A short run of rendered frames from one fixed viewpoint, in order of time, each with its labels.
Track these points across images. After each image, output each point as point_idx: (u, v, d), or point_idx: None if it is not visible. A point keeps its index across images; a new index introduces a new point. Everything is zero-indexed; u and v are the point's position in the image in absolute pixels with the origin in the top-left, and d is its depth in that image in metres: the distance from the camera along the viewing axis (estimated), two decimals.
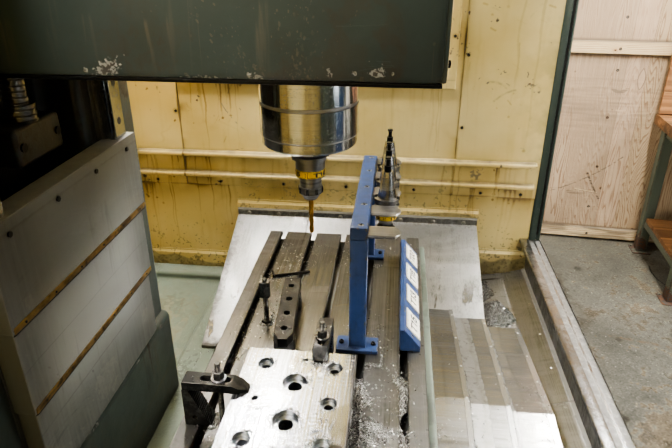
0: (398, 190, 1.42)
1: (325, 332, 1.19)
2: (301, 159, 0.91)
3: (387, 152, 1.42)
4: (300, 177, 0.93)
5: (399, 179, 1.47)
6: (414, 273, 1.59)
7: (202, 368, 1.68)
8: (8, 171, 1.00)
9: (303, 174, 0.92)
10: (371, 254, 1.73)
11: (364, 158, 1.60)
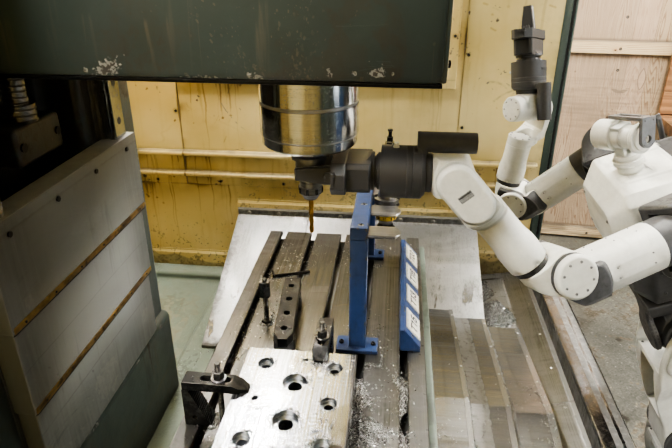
0: None
1: (325, 332, 1.19)
2: (301, 159, 0.91)
3: None
4: None
5: None
6: (414, 273, 1.59)
7: (202, 368, 1.68)
8: (8, 171, 1.00)
9: None
10: (371, 254, 1.73)
11: None
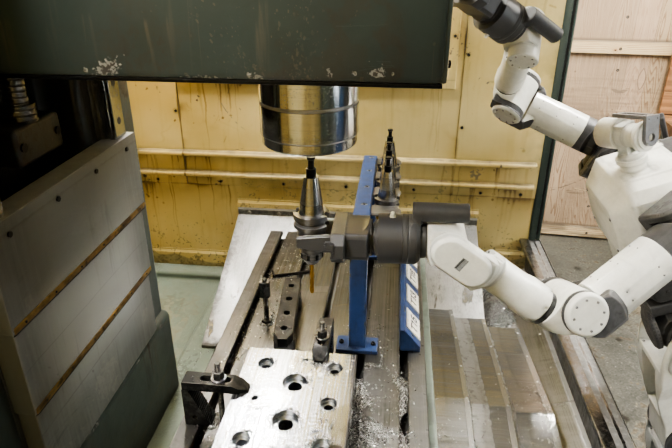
0: (398, 190, 1.42)
1: (325, 332, 1.19)
2: (303, 229, 0.96)
3: (387, 152, 1.42)
4: None
5: (399, 179, 1.47)
6: (414, 273, 1.59)
7: (202, 368, 1.68)
8: (8, 171, 1.00)
9: None
10: (371, 254, 1.73)
11: (364, 158, 1.60)
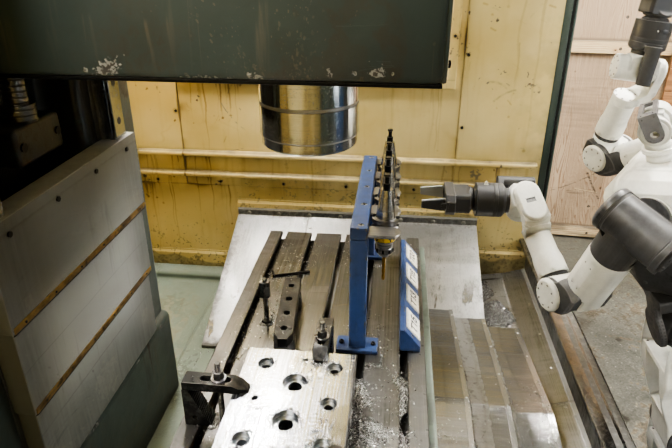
0: (398, 190, 1.42)
1: (325, 332, 1.19)
2: None
3: (387, 152, 1.42)
4: (378, 241, 1.26)
5: (399, 179, 1.47)
6: (414, 273, 1.59)
7: (202, 368, 1.68)
8: (8, 171, 1.00)
9: (380, 239, 1.26)
10: (371, 254, 1.73)
11: (364, 158, 1.60)
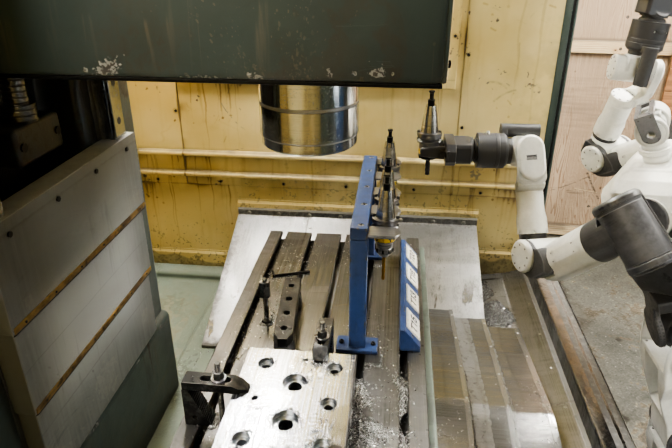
0: (398, 190, 1.42)
1: (325, 332, 1.19)
2: None
3: (430, 101, 1.36)
4: (378, 241, 1.26)
5: (441, 131, 1.40)
6: (414, 273, 1.59)
7: (202, 368, 1.68)
8: (8, 171, 1.00)
9: (380, 239, 1.26)
10: (371, 254, 1.73)
11: (364, 158, 1.60)
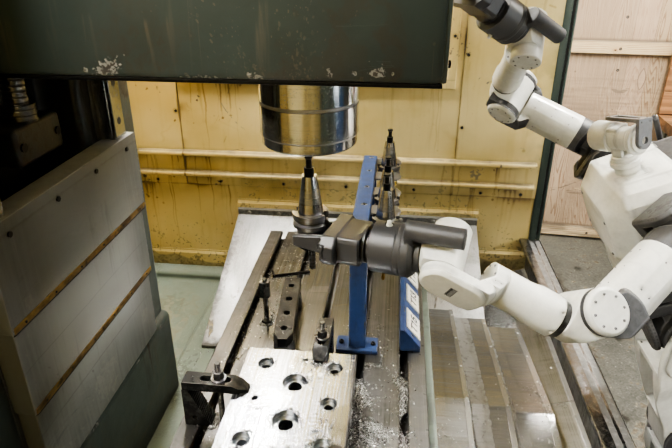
0: (398, 190, 1.42)
1: (325, 332, 1.19)
2: None
3: (304, 170, 0.94)
4: None
5: (328, 212, 0.97)
6: (414, 273, 1.59)
7: (202, 368, 1.68)
8: (8, 171, 1.00)
9: None
10: None
11: (364, 158, 1.60)
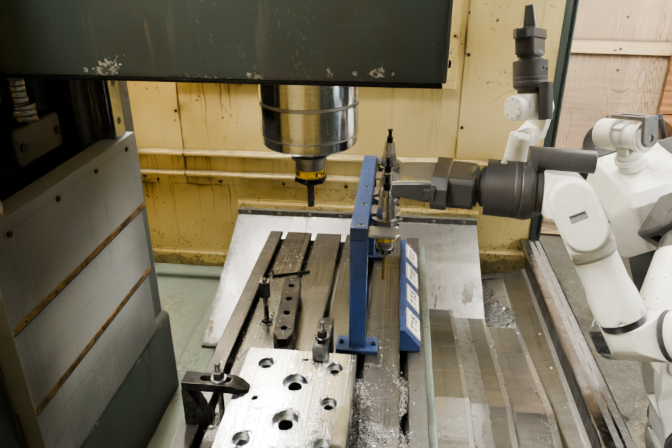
0: None
1: (325, 332, 1.19)
2: None
3: None
4: (378, 241, 1.26)
5: None
6: (414, 273, 1.59)
7: (202, 368, 1.68)
8: (8, 171, 1.00)
9: (380, 239, 1.26)
10: (371, 254, 1.73)
11: (364, 158, 1.60)
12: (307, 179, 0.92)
